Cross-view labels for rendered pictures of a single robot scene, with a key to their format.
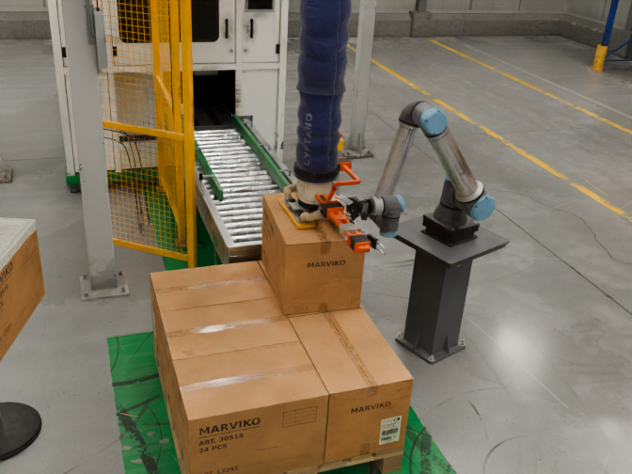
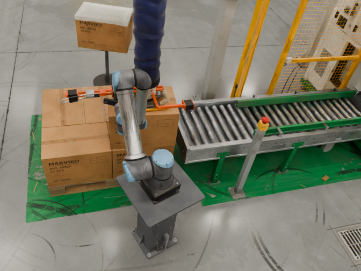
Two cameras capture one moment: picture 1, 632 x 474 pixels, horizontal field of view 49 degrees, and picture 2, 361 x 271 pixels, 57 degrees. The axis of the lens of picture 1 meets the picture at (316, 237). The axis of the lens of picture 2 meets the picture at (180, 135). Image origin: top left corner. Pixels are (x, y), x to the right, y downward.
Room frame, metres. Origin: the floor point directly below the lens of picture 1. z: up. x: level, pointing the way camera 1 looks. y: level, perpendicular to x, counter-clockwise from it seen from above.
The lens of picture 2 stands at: (3.55, -2.26, 2.77)
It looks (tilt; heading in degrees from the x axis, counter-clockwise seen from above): 44 degrees down; 89
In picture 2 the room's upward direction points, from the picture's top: 9 degrees clockwise
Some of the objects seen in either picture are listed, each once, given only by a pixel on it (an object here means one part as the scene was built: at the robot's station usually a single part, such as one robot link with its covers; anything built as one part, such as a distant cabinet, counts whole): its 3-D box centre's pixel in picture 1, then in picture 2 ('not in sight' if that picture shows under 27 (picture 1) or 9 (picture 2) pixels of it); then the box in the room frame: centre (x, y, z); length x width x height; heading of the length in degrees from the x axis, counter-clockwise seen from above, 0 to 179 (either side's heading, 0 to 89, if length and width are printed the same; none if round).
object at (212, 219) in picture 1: (195, 184); (265, 102); (4.55, 0.89, 0.50); 2.31 x 0.05 x 0.19; 21
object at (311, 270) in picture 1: (309, 249); (142, 117); (3.23, 0.03, 0.74); 0.60 x 0.40 x 0.40; 16
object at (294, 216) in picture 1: (296, 209); not in sight; (3.22, 0.11, 0.97); 0.34 x 0.10 x 0.05; 21
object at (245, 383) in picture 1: (267, 353); (106, 129); (2.83, 0.21, 0.34); 1.20 x 1.00 x 0.40; 21
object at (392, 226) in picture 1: (388, 223); (123, 126); (3.14, -0.36, 0.96); 0.12 x 0.09 x 0.12; 25
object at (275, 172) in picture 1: (262, 150); (323, 127); (5.10, 0.46, 0.60); 1.60 x 0.10 x 0.09; 21
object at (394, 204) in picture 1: (390, 204); (121, 115); (3.13, -0.36, 1.07); 0.12 x 0.09 x 0.10; 111
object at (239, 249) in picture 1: (287, 244); (178, 126); (3.58, 0.17, 0.58); 0.70 x 0.03 x 0.06; 111
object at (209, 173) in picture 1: (194, 153); (297, 95); (4.91, 0.96, 0.60); 1.60 x 0.10 x 0.09; 21
